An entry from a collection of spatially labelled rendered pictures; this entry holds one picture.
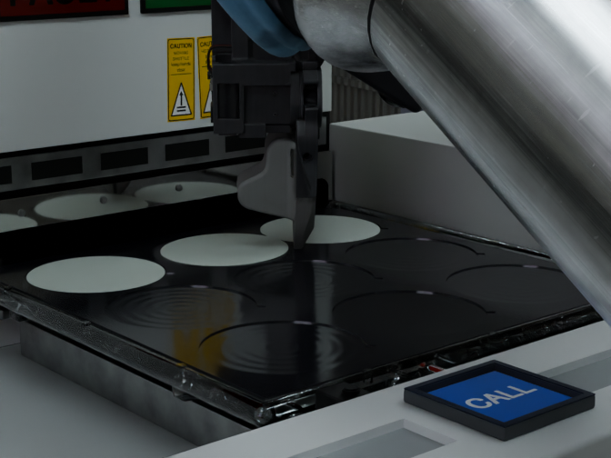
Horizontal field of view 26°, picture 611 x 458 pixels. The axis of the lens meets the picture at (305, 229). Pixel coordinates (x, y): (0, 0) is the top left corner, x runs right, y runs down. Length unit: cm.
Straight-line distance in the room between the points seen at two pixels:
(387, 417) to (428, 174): 62
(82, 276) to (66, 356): 6
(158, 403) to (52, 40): 32
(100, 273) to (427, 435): 49
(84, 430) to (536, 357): 39
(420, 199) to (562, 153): 79
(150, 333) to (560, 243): 49
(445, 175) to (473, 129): 74
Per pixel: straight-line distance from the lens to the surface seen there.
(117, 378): 94
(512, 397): 55
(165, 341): 82
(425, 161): 115
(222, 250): 103
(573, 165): 37
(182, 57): 113
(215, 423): 85
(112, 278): 97
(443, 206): 114
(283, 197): 101
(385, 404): 55
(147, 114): 111
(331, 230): 110
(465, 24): 39
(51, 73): 106
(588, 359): 62
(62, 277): 97
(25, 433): 91
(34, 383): 100
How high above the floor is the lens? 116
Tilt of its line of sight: 14 degrees down
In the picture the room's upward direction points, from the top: straight up
